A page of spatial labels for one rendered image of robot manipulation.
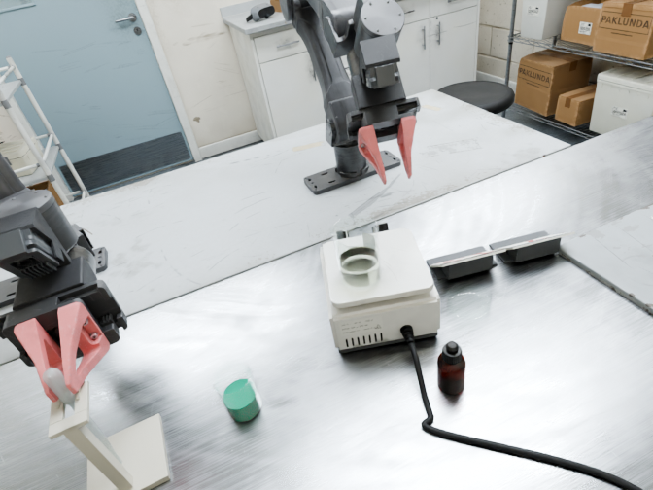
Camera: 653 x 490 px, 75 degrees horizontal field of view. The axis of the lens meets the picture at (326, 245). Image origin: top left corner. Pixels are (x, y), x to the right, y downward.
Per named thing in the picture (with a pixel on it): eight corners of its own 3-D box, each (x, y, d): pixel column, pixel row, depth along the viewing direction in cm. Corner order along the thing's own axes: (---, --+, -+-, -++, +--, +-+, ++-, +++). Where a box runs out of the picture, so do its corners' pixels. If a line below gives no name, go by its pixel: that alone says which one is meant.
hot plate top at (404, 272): (322, 247, 58) (321, 242, 57) (409, 230, 58) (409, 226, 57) (331, 310, 48) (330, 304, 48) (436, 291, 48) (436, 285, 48)
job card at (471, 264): (426, 262, 64) (425, 239, 62) (482, 247, 65) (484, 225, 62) (442, 288, 60) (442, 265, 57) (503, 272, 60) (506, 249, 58)
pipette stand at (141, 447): (90, 449, 48) (24, 382, 40) (161, 416, 50) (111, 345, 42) (90, 520, 42) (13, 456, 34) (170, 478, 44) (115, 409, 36)
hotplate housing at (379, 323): (322, 258, 69) (313, 217, 64) (402, 243, 69) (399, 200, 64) (339, 372, 51) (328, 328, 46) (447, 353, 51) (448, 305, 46)
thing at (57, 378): (71, 407, 38) (48, 376, 36) (72, 397, 39) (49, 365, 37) (80, 404, 38) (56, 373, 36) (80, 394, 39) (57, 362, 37)
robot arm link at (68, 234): (76, 188, 46) (36, 164, 53) (-12, 230, 41) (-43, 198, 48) (123, 269, 53) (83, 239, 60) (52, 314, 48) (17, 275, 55)
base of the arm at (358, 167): (400, 128, 84) (383, 119, 90) (308, 159, 80) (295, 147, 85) (402, 164, 89) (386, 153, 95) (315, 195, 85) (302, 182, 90)
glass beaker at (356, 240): (342, 263, 54) (332, 210, 49) (385, 263, 53) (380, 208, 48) (335, 298, 49) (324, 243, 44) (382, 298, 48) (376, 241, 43)
